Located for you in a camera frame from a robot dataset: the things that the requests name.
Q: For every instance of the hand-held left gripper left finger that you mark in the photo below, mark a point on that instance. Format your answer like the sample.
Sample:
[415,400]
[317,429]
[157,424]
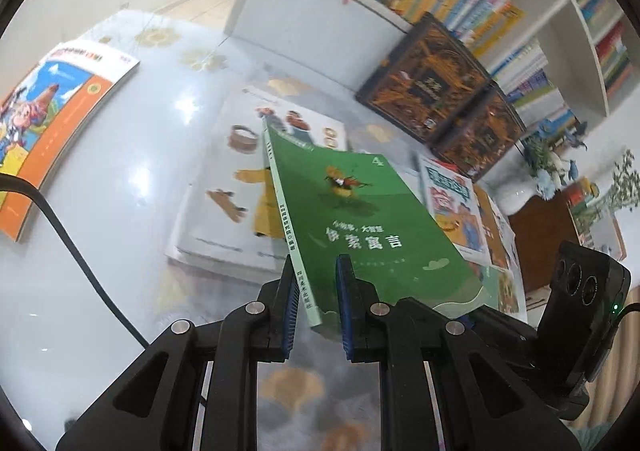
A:
[287,311]

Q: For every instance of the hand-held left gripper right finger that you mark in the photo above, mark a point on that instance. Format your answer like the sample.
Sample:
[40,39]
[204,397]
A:
[345,311]

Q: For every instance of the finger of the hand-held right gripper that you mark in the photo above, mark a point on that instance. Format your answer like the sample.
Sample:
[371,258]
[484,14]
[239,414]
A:
[505,333]

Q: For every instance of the green book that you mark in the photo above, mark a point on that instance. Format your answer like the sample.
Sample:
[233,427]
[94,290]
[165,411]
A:
[360,211]

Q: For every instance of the shelf books group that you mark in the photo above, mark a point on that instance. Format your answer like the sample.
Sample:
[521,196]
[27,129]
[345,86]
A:
[612,51]

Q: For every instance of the pale picture book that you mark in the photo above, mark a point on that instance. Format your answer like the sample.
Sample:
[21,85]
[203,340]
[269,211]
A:
[507,288]

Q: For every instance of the brown wooden stand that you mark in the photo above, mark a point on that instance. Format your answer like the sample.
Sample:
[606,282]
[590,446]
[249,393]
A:
[540,241]

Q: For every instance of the framed picture card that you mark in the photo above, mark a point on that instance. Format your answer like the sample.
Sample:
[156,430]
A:
[595,226]

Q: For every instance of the thin illustrated book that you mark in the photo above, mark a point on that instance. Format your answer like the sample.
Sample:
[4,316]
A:
[495,226]

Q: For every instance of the white book with yellow figure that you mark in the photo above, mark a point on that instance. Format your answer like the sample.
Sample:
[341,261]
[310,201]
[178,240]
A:
[225,211]

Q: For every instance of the white vase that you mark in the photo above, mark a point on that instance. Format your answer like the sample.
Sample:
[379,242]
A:
[515,196]

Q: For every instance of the cartoon book with blue title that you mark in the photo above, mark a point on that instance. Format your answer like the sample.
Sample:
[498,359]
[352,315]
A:
[450,201]

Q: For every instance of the green leafy plant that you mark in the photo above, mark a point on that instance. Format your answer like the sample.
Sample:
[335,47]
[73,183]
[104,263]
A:
[620,181]

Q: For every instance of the blue flower bouquet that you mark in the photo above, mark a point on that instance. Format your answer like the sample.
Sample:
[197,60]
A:
[555,141]

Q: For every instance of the dark ornate book box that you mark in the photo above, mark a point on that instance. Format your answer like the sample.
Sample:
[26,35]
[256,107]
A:
[425,76]
[480,136]

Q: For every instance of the white bookshelf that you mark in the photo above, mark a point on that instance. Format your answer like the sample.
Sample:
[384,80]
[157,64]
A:
[575,46]

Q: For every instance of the orange cartoon book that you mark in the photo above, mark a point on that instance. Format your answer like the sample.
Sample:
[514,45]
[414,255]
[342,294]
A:
[55,131]

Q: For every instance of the white cabinet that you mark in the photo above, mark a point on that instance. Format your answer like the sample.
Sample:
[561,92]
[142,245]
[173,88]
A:
[300,16]

